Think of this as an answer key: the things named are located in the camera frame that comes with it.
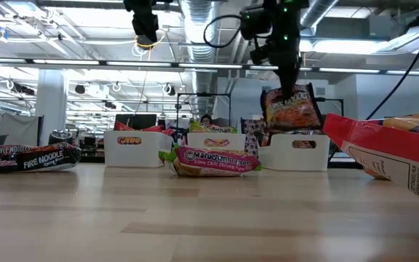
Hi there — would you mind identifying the black ceiling lamp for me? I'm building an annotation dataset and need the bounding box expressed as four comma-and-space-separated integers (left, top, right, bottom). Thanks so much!
136, 34, 155, 50

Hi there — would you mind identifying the black Fire Noodle packet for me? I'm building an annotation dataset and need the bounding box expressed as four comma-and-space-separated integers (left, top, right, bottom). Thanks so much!
0, 141, 83, 175
292, 140, 317, 149
259, 82, 324, 132

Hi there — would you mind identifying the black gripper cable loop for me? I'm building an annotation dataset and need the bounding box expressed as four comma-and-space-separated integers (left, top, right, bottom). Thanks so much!
203, 14, 243, 49

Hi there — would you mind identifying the white column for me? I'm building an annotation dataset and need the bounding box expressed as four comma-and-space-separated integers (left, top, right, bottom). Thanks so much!
34, 68, 68, 146

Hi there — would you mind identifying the black round drum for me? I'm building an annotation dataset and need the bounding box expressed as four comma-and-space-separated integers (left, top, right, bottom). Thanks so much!
48, 130, 74, 146

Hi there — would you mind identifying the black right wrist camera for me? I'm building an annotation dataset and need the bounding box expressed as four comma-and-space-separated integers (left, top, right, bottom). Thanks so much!
239, 4, 273, 41

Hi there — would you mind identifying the grey cloth screen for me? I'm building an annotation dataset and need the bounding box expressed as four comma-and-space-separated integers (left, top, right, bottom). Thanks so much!
0, 113, 45, 146

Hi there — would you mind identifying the white plastic bin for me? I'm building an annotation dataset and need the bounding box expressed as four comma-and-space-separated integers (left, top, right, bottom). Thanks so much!
103, 130, 174, 169
186, 132, 247, 151
258, 133, 331, 172

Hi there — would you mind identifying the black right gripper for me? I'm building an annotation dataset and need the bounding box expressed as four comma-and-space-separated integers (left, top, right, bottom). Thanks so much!
250, 42, 303, 98

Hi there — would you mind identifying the silver ventilation duct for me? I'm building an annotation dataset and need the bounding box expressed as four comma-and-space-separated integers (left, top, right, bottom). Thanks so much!
300, 0, 341, 30
178, 0, 220, 117

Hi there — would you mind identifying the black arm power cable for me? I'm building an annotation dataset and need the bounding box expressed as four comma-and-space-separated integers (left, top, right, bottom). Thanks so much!
365, 16, 419, 120

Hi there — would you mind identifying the black monitor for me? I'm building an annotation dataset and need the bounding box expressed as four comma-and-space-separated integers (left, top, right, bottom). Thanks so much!
113, 114, 158, 132

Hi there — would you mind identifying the black white patterned panel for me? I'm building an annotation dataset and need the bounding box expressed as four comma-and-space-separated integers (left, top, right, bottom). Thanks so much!
241, 118, 265, 158

